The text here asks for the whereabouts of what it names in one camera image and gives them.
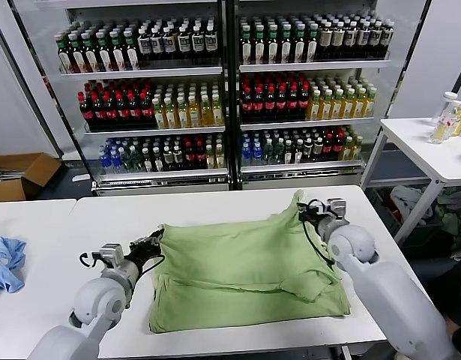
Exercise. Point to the white side table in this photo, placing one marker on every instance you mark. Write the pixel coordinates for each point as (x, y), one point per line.
(417, 149)

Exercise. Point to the black plastic crate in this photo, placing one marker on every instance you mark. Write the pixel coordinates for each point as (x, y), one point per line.
(380, 209)

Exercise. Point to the light green polo shirt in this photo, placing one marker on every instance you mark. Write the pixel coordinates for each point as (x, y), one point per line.
(245, 262)

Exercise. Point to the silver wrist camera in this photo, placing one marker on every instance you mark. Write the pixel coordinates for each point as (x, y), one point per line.
(111, 253)
(337, 208)

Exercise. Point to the small red-cap cola bottle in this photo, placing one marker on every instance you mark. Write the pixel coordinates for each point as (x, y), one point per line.
(188, 156)
(199, 156)
(338, 146)
(328, 147)

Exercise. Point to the clear bottle white cap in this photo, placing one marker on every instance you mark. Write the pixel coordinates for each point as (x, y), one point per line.
(445, 107)

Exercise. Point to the small blue water bottle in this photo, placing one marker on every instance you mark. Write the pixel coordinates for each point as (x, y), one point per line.
(103, 162)
(257, 153)
(114, 162)
(246, 154)

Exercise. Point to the crumpled light blue cloth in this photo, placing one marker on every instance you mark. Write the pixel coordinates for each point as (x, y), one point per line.
(7, 262)

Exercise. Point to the small clear water bottle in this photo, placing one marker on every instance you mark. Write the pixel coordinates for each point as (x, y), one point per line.
(288, 152)
(135, 161)
(125, 161)
(268, 153)
(278, 152)

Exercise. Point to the yellow-liquid bottle red label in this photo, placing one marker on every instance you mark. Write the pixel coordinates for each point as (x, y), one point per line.
(441, 131)

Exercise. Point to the mixed clothes pile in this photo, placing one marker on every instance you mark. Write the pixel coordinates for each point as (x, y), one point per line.
(455, 220)

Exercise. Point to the grey metal parts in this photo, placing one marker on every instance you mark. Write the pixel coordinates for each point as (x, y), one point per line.
(2, 174)

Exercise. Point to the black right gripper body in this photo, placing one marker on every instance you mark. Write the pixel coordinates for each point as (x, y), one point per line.
(317, 216)

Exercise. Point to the person leg black trousers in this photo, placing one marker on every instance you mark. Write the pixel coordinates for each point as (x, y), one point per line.
(458, 300)

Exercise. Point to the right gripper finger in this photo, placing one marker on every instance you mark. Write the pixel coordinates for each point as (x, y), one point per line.
(305, 219)
(303, 208)

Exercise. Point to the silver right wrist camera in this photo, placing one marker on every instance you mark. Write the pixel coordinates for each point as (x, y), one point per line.
(337, 208)

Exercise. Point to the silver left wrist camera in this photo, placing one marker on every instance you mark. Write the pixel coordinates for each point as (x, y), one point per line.
(111, 253)

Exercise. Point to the open cardboard box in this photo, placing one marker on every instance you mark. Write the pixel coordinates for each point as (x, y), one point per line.
(37, 168)

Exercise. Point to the small dark tea bottle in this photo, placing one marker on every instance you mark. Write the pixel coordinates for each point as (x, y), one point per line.
(157, 161)
(167, 158)
(318, 149)
(308, 150)
(177, 158)
(298, 152)
(146, 161)

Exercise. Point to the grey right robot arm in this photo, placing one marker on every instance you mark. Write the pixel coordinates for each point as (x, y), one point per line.
(384, 292)

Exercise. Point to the dark tea bottle beige label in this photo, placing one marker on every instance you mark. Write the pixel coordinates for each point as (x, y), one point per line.
(325, 38)
(337, 37)

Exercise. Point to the white drinks display rack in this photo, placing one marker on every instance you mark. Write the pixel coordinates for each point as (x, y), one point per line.
(312, 66)
(140, 71)

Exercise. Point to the green-cap dark drink bottle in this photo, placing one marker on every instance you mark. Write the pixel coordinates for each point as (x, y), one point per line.
(104, 57)
(78, 58)
(117, 56)
(247, 51)
(259, 51)
(299, 49)
(273, 50)
(312, 48)
(131, 55)
(90, 57)
(286, 50)
(65, 59)

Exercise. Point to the small yellow drink bottle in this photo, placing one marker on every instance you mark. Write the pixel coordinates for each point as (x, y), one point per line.
(219, 158)
(347, 149)
(357, 148)
(209, 158)

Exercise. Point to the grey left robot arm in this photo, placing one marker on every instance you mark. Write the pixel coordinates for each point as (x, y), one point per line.
(99, 300)

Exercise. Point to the dark tea bottle blue-white label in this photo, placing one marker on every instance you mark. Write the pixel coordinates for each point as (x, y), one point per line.
(169, 44)
(210, 42)
(375, 36)
(387, 35)
(197, 42)
(363, 36)
(350, 37)
(143, 46)
(183, 43)
(156, 45)

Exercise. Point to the grey cloth pile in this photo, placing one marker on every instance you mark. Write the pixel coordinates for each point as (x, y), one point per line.
(406, 197)

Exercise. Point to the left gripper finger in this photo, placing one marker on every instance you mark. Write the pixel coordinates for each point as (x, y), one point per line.
(147, 239)
(157, 246)

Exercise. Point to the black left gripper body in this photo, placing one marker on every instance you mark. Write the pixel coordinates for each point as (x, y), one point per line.
(140, 253)

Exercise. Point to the white paper scrap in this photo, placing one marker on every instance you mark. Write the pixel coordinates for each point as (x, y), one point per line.
(80, 177)

